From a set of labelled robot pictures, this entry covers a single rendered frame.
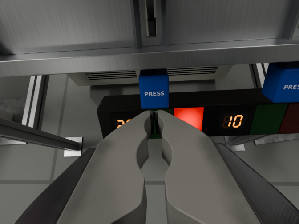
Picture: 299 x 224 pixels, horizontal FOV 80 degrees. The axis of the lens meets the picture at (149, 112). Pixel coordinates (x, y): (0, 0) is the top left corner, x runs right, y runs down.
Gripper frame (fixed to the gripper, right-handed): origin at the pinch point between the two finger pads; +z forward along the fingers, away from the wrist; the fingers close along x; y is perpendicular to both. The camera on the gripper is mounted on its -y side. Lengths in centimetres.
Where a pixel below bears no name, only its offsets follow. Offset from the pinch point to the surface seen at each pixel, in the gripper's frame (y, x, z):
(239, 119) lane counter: 4.2, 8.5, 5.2
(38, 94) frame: 16, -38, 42
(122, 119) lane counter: 3.6, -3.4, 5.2
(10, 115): 35, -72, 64
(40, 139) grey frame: 29, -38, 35
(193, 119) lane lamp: 3.9, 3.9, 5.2
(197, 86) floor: 29, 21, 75
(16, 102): 32, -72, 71
